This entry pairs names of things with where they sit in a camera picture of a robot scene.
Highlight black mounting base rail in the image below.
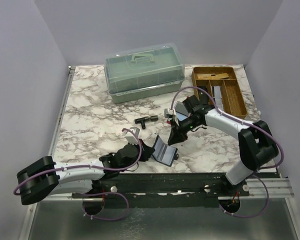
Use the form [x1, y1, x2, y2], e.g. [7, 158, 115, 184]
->
[41, 169, 251, 210]

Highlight black T-shaped part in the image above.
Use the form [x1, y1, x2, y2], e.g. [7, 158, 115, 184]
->
[134, 115, 159, 130]

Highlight brown woven organizer tray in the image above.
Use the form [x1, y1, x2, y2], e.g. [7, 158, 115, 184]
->
[191, 66, 248, 119]

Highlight grey credit card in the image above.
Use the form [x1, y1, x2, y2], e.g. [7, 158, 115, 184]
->
[174, 101, 189, 115]

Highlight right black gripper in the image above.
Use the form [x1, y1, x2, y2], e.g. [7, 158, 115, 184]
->
[168, 115, 202, 146]

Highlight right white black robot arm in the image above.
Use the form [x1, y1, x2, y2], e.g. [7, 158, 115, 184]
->
[165, 95, 279, 196]

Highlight aluminium frame rail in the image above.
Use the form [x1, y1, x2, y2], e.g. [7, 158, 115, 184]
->
[28, 65, 106, 202]

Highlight light blue card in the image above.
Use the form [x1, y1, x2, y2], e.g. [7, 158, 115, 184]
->
[176, 112, 188, 121]

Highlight white cards in tray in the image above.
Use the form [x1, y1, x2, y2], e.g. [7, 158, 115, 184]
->
[212, 86, 224, 111]

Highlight brown cardboard piece in tray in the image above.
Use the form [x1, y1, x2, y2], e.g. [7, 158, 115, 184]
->
[196, 73, 230, 80]

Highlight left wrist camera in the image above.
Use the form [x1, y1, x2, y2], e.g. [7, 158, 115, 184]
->
[124, 127, 140, 145]

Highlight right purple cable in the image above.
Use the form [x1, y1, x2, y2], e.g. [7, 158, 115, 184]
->
[170, 86, 285, 218]

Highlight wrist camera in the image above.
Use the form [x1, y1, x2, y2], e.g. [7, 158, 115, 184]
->
[124, 127, 140, 145]
[164, 108, 179, 125]

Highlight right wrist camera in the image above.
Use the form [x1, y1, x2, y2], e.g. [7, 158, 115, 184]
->
[164, 108, 179, 125]

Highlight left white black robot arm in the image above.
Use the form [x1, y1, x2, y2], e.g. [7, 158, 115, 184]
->
[13, 141, 155, 205]

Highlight green plastic storage box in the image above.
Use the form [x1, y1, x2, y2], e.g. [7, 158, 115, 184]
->
[104, 43, 185, 104]

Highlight black items in tray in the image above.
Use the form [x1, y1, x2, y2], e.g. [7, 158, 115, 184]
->
[197, 85, 210, 105]

